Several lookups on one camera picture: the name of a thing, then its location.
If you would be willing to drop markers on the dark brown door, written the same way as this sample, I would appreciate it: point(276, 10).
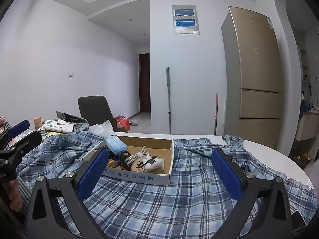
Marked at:
point(144, 82)

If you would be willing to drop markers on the blue tissue pack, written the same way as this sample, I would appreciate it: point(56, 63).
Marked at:
point(115, 144)

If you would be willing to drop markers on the red plastic bag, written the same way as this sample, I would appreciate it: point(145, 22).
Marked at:
point(122, 123)

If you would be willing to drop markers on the yellow black small box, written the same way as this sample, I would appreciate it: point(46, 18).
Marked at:
point(113, 162)

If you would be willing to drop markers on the grey electrical panel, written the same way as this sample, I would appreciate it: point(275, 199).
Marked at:
point(185, 20)

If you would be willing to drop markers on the white plush charger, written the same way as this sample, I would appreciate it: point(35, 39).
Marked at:
point(149, 165)

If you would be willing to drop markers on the white medicine box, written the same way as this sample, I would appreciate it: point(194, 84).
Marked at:
point(58, 126)

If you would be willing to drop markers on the blue plaid shirt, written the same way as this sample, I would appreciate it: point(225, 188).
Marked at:
point(195, 204)

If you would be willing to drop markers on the beige bathroom cabinet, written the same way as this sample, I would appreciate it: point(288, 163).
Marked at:
point(307, 127)

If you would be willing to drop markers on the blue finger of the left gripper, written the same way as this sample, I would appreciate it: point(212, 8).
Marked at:
point(18, 129)
point(23, 146)

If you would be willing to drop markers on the open cardboard box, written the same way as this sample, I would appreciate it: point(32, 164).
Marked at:
point(141, 146)

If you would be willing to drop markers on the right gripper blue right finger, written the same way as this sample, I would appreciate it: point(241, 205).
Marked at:
point(227, 175)

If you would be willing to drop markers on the black office chair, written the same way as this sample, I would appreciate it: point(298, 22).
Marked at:
point(96, 110)

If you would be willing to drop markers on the clear plastic bag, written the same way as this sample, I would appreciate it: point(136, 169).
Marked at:
point(105, 129)

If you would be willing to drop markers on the person's left hand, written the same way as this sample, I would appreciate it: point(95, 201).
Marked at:
point(13, 191)

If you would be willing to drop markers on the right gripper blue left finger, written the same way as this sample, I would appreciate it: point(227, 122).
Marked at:
point(90, 172)

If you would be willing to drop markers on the gold refrigerator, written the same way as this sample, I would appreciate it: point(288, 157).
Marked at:
point(254, 80)

